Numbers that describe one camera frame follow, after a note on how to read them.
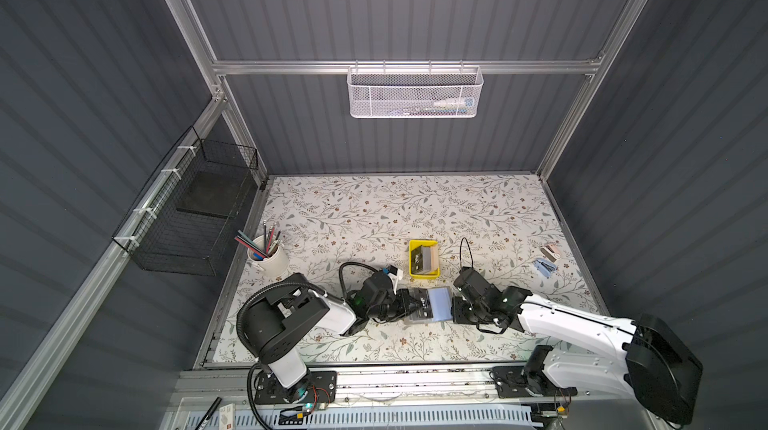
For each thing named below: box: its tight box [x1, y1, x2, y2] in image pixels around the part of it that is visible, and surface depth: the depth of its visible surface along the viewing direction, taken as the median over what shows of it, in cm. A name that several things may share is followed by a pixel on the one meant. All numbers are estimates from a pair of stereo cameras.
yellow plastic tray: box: [408, 239, 440, 279], surface depth 94 cm
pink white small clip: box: [540, 244, 561, 263], surface depth 98 cm
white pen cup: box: [248, 235, 290, 278], surface depth 90 cm
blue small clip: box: [534, 259, 557, 278], surface depth 95 cm
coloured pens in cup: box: [234, 220, 282, 260], surface depth 91 cm
